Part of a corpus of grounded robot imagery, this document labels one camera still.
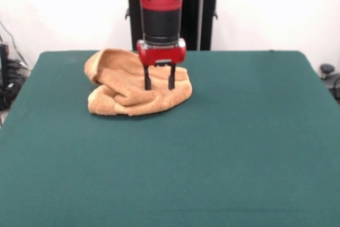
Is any orange terry towel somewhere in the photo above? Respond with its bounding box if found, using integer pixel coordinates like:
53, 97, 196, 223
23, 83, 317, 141
84, 48, 193, 116

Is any dark green table cloth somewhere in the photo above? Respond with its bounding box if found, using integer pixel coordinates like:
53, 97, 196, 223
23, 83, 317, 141
0, 50, 340, 227

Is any grey cable bundle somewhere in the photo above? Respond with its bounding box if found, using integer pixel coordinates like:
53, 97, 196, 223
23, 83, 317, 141
0, 19, 30, 75

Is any black electronics box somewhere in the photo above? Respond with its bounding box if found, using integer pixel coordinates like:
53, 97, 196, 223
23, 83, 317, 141
0, 43, 16, 111

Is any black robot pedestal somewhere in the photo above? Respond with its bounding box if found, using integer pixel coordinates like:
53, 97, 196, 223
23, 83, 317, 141
125, 0, 218, 51

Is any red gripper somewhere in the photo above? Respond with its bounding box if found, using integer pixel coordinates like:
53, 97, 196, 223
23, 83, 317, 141
136, 38, 187, 91

